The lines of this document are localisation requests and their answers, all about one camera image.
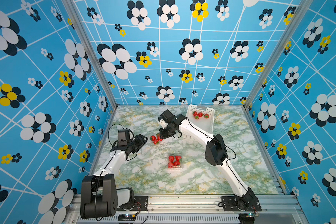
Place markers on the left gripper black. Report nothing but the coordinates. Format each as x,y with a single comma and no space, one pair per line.
140,141

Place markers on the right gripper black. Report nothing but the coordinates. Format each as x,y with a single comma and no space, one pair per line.
163,135

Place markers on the white perforated plastic basket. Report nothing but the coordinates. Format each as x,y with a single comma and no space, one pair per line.
202,123

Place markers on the clear plastic clamshell container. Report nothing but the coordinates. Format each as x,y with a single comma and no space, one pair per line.
175,160

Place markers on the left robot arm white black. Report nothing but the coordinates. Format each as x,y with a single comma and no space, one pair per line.
99,196

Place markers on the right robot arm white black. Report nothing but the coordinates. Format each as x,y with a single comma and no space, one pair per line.
215,155

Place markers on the green circuit board left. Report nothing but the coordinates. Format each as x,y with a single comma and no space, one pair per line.
127,217

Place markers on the green circuit board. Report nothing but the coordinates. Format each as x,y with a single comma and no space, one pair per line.
127,217
247,218

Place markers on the green circuit board right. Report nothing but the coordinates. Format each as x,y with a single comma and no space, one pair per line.
247,218

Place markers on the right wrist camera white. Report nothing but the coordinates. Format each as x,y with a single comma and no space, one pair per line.
162,122

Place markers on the left aluminium corner post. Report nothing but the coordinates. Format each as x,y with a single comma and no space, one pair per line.
82,34

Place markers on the aluminium corner post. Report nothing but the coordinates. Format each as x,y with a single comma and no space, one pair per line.
82,34
289,31

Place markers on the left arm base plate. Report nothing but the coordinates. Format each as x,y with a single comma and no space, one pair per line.
140,204

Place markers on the aluminium front rail frame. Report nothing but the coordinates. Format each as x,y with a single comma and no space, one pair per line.
204,209

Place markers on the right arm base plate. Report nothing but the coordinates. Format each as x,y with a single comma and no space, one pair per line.
232,203

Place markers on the right aluminium corner post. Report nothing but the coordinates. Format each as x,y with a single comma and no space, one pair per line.
289,31

